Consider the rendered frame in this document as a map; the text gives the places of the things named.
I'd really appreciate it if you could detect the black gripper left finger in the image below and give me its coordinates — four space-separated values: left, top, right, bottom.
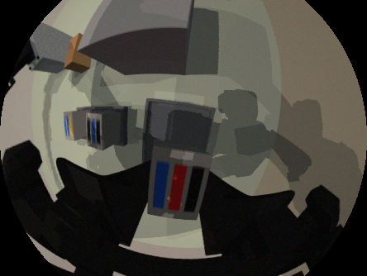
56 157 151 247

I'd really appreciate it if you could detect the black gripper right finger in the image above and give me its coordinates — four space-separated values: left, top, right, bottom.
199 171 296 255

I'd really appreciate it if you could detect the beige flat panel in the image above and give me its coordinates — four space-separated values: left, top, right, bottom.
253 0 367 228

